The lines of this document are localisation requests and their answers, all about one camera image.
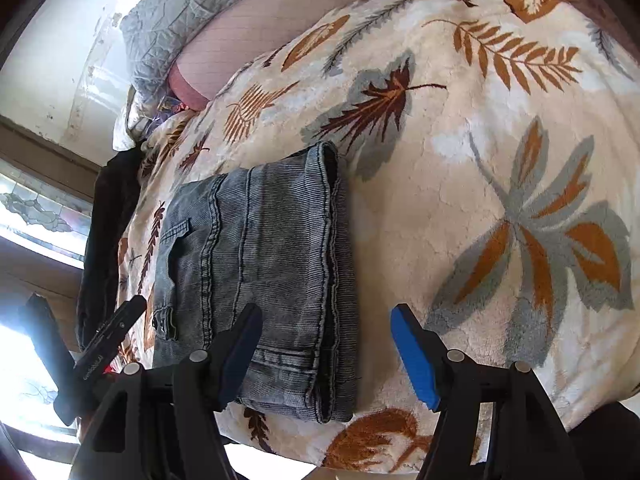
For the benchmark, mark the stained glass window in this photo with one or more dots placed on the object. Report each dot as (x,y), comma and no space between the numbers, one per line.
(42,218)

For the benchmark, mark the pink sofa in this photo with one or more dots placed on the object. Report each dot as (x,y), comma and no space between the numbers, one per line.
(244,31)

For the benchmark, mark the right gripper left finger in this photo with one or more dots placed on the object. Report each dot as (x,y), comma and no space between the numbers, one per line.
(160,423)

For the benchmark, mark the grey denim jeans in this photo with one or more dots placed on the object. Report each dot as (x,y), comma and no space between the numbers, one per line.
(276,236)

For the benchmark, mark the colourful small package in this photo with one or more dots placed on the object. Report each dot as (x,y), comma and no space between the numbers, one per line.
(169,106)

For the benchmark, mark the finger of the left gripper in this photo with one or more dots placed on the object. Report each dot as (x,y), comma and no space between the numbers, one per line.
(104,346)
(39,324)

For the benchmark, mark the leaf pattern fleece blanket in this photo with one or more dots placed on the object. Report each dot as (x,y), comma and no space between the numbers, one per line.
(493,157)

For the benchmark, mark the grey quilted blanket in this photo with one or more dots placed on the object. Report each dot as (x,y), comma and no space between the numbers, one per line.
(156,31)

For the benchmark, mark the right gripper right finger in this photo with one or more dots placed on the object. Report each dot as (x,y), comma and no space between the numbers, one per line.
(494,423)

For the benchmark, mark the black garment on armrest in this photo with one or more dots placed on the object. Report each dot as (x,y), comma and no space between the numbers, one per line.
(116,194)

